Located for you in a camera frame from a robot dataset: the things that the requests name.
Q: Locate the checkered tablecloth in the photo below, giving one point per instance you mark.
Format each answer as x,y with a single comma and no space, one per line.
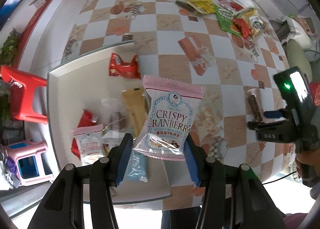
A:
171,43

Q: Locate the yellow snack packet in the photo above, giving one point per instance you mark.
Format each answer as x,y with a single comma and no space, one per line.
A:
202,6

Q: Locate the red plastic stool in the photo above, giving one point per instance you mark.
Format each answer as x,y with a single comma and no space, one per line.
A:
22,89

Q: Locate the orange red snack packet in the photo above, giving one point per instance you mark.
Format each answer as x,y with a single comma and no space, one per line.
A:
243,27

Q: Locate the gold snack packet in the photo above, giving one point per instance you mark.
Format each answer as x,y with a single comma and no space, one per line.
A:
135,102

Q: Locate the person's right hand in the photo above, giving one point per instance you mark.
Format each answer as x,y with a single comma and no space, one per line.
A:
307,162

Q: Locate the pink cranberry snack packet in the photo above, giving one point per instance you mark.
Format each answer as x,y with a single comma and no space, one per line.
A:
88,140

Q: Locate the clear chocolate snack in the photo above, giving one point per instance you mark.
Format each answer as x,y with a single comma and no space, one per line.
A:
113,116

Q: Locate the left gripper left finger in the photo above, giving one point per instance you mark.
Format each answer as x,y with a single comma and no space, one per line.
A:
123,156

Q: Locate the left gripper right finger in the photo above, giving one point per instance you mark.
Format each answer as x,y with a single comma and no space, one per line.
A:
191,160

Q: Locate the white yellow snack bag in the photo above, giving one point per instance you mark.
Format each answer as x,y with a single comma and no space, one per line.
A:
253,20

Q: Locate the grey sofa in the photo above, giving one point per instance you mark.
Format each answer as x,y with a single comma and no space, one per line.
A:
294,19

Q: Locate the red torn snack packet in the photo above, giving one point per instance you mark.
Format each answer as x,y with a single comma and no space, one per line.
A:
118,67

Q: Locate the green snack packet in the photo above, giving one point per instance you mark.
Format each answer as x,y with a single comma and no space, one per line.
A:
225,20

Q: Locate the light blue snack packet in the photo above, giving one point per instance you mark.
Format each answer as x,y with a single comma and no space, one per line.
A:
137,168

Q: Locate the potted green plant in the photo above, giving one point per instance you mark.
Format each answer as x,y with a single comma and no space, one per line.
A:
9,49

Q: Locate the pink plastic stool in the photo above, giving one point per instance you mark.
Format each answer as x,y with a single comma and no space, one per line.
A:
28,157

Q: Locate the dark green snack bar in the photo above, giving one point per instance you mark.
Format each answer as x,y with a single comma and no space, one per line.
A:
186,7

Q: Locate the brown chocolate bar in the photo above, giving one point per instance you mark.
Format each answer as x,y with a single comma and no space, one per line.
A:
254,107

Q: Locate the white tray green rim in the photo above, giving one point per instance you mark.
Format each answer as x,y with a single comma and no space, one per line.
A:
86,112

